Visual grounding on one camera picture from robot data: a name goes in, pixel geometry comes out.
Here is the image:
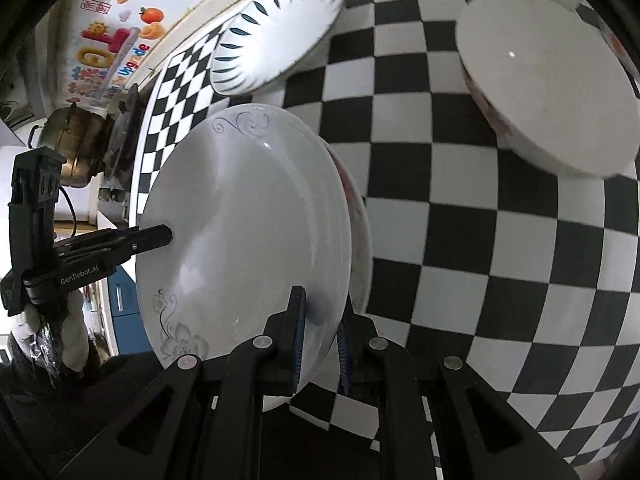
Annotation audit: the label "white gloved left hand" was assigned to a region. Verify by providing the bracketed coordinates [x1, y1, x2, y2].
[11, 290, 91, 380]

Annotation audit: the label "steel cooking pot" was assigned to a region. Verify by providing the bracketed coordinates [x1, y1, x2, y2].
[27, 103, 110, 188]

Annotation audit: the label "white plate grey swirls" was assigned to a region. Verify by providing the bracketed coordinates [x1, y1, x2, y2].
[136, 103, 352, 382]

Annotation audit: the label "black white checkered mat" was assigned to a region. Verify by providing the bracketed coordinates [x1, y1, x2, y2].
[128, 0, 640, 470]

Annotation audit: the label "white plate blue leaves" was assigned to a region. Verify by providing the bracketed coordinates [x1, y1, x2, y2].
[209, 0, 345, 96]

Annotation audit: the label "pink rose floral bowl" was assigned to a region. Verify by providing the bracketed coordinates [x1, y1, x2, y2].
[456, 0, 639, 178]

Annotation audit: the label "colourful wall sticker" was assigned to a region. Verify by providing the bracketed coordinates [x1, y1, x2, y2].
[58, 0, 166, 110]

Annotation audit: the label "pink rose floral plate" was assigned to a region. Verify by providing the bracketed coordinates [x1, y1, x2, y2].
[326, 144, 373, 314]

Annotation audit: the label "gas stove burner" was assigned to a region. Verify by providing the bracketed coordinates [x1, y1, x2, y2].
[103, 84, 146, 191]

